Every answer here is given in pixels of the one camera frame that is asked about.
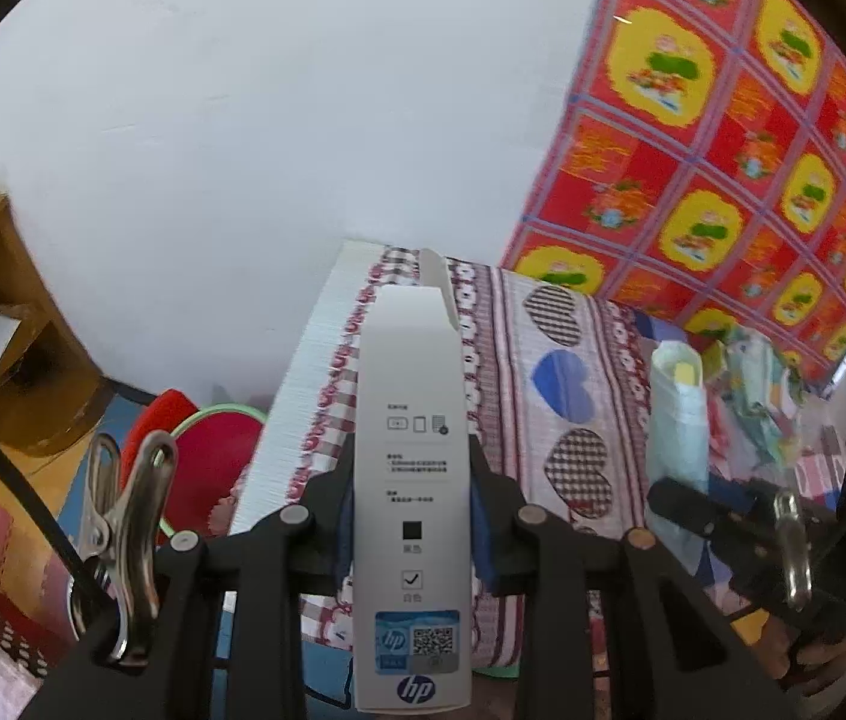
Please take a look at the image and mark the blue foam floor mat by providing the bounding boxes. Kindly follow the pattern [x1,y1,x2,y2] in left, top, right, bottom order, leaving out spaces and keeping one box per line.
[74,382,161,466]

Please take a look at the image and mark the metal spring clip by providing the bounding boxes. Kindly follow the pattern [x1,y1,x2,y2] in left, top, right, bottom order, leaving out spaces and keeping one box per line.
[772,490,814,610]
[82,430,182,666]

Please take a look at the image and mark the brown wooden cabinet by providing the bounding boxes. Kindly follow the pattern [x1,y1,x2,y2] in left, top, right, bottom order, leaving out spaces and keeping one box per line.
[0,191,107,460]

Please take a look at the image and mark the white cardboard box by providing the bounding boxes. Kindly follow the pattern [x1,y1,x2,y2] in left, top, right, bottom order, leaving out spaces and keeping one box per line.
[352,249,473,713]

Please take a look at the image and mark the person's right hand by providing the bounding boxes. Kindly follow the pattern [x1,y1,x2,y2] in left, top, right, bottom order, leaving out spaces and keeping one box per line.
[763,615,846,700]

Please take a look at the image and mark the red bin with green rim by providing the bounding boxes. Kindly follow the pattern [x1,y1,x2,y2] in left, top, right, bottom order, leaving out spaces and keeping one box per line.
[166,401,275,545]

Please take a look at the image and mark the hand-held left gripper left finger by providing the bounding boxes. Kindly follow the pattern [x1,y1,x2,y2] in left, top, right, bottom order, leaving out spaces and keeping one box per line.
[22,457,355,720]

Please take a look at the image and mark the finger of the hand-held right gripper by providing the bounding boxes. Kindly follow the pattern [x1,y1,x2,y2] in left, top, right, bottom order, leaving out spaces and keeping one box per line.
[723,540,793,602]
[650,476,782,542]

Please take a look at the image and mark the patchwork heart bed sheet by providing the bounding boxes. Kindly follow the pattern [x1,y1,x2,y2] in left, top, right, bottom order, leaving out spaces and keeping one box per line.
[232,240,846,691]

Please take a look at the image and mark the teal wet wipes packet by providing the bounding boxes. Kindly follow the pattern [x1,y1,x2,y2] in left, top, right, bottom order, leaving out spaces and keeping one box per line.
[708,330,806,466]

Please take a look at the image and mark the red plastic chair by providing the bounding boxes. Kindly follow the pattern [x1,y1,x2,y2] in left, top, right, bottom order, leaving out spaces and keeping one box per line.
[119,388,203,482]

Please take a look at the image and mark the light blue plastic wrapper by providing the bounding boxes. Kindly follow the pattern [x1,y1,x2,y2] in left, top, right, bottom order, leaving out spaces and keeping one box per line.
[644,340,710,586]

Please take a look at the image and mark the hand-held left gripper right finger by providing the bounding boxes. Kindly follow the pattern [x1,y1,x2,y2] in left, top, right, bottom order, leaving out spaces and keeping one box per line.
[470,439,799,720]

